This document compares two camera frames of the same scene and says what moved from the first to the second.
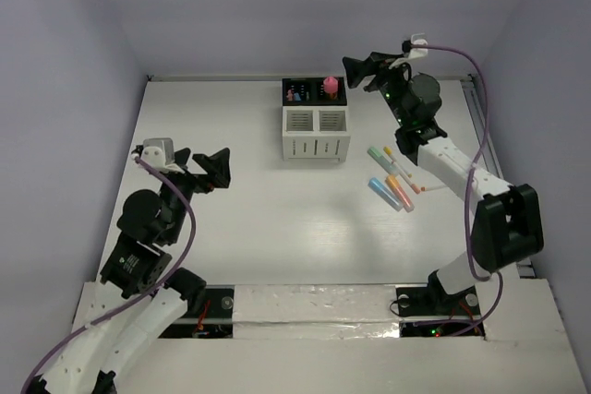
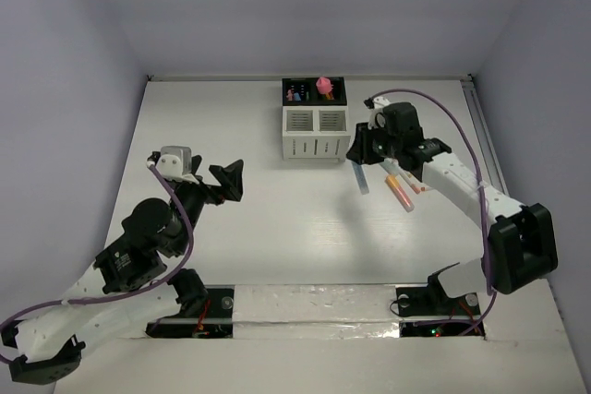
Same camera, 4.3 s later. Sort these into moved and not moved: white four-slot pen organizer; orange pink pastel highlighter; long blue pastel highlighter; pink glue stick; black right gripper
Moved: pink glue stick; black right gripper; long blue pastel highlighter
Not moved: white four-slot pen organizer; orange pink pastel highlighter
